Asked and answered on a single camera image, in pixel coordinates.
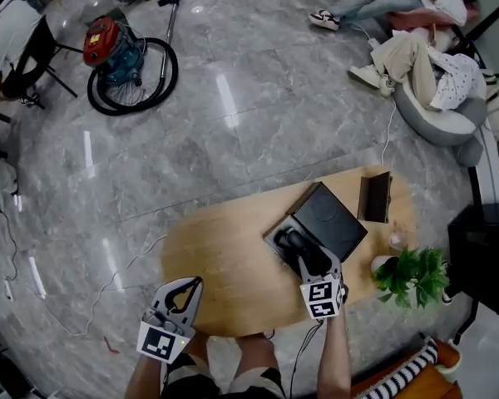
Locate green potted plant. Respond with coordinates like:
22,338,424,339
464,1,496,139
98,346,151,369
370,246,451,309

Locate pink sofa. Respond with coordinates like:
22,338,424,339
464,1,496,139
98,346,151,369
384,4,482,43

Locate black cable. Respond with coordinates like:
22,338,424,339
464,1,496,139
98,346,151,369
0,204,20,282
289,321,325,399

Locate person's right forearm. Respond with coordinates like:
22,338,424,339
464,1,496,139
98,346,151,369
317,312,353,399

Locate person's right leg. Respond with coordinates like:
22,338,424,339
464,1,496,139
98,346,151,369
232,333,279,373

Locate striped blanket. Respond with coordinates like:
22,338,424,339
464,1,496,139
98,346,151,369
357,337,440,399

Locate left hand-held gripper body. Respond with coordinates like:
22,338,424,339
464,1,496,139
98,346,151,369
136,308,196,364

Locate red and teal vacuum cleaner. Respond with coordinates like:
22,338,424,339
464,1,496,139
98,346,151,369
82,0,189,117

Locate person's left forearm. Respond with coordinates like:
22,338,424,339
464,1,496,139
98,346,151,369
124,353,167,399

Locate white cable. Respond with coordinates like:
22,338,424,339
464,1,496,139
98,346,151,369
348,22,398,168
45,234,170,337

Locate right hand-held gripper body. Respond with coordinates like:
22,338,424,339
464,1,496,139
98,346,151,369
301,278,345,320

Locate person's left leg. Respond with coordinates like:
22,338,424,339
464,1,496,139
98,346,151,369
186,332,212,361

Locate person's leg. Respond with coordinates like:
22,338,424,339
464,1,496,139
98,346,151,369
186,332,212,361
232,333,279,373

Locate clear glass cup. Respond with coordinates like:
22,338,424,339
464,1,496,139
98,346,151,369
388,229,413,251

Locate brown desk organizer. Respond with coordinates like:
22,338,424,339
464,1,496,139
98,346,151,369
356,171,394,224

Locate oval wooden coffee table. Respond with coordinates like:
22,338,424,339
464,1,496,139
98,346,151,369
160,165,419,339

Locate black chair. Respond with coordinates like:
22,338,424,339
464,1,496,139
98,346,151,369
0,14,84,111

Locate black storage box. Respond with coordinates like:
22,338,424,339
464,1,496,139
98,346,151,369
262,180,369,280

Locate grey beanbag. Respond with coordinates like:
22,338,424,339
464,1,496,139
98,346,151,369
393,68,488,148

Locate grey round cushion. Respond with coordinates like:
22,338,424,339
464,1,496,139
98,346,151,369
452,137,486,169

